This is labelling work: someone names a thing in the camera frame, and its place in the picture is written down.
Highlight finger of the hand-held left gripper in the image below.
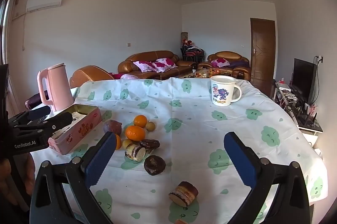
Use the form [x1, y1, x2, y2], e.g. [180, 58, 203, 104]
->
[8, 106, 52, 125]
[14, 111, 74, 138]

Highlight long brown leather sofa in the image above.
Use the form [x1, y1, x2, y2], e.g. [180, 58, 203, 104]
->
[118, 50, 197, 80]

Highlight printed paper sheet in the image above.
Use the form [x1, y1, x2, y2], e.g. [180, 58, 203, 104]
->
[71, 111, 87, 123]

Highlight stacked dark chairs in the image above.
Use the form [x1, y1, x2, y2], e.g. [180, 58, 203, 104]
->
[180, 44, 205, 64]

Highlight purple blanket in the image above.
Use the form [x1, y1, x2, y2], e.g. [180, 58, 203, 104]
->
[229, 60, 250, 69]

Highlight pink electric kettle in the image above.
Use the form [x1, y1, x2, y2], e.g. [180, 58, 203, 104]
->
[37, 63, 75, 112]

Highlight pink tin box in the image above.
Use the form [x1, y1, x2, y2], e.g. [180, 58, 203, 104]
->
[48, 105, 103, 155]

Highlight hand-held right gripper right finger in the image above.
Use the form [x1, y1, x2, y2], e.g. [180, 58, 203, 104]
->
[224, 131, 311, 224]

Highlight white television stand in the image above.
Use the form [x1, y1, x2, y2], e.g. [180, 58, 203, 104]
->
[274, 81, 323, 135]

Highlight brown leather armchair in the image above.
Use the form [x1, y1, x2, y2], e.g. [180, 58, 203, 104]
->
[69, 65, 115, 88]

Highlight pink floral pillow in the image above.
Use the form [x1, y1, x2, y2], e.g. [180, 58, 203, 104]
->
[211, 58, 230, 68]
[153, 57, 177, 72]
[133, 60, 157, 72]

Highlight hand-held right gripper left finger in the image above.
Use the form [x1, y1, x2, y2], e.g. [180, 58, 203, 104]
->
[29, 131, 118, 224]

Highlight brown wooden door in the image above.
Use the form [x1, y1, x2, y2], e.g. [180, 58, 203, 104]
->
[250, 18, 276, 82]

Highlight white cartoon mug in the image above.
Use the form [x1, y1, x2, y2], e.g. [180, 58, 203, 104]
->
[210, 75, 242, 107]

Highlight dark purple passion fruit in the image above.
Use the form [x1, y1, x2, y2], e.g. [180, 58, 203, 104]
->
[144, 155, 166, 176]

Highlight layered chocolate cake piece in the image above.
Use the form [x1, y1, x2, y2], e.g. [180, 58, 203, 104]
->
[168, 181, 199, 207]

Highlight cluttered coffee table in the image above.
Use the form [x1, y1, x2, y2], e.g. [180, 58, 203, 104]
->
[182, 68, 235, 79]

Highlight purple cushioned stool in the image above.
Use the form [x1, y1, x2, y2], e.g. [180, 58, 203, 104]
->
[25, 90, 50, 110]

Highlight person's left hand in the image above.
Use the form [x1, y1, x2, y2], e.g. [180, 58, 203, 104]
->
[0, 153, 36, 214]

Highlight small orange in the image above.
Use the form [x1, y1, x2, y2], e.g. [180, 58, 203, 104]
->
[133, 115, 147, 128]

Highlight purple round fruit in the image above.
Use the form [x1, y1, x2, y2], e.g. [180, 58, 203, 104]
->
[103, 120, 122, 134]

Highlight brown leather loveseat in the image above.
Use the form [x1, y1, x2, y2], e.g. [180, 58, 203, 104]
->
[198, 51, 251, 80]

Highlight large orange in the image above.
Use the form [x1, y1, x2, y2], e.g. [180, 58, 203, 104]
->
[124, 125, 146, 141]

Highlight black television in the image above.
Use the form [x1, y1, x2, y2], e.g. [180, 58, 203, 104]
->
[290, 58, 318, 105]

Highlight white air conditioner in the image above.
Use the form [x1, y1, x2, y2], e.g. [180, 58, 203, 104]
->
[25, 0, 64, 13]

